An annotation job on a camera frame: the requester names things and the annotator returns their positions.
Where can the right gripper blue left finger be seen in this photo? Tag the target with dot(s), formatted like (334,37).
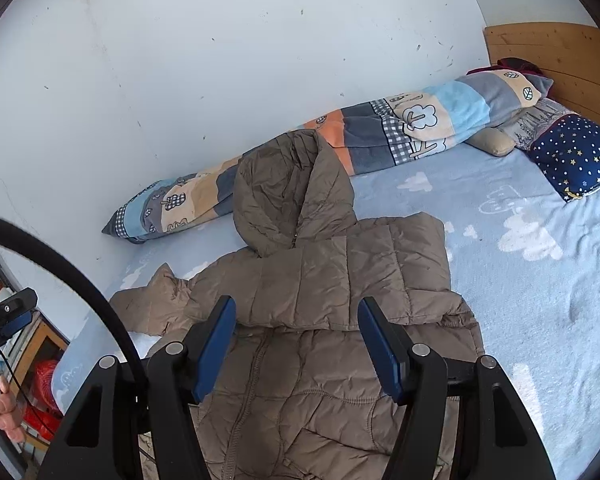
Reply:
(207,343)

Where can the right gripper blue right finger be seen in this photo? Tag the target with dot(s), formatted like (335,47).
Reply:
(385,346)

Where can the brown quilted hooded jacket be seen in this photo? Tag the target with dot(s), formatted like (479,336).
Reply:
(297,396)

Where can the person left hand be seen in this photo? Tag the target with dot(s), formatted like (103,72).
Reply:
(11,416)

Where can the wooden side shelf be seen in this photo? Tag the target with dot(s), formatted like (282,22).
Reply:
(27,361)

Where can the patchwork rolled quilt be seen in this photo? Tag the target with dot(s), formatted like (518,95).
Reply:
(366,137)

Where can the beige small pillow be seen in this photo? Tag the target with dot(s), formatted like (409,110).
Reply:
(492,141)

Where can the grey printed pillow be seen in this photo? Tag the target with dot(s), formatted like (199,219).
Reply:
(531,122)

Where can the navy star pattern pillow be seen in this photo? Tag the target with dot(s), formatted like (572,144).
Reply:
(568,155)

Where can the dark red garment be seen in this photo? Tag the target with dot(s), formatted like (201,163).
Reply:
(517,64)

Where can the wooden headboard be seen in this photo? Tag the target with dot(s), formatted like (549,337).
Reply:
(567,53)

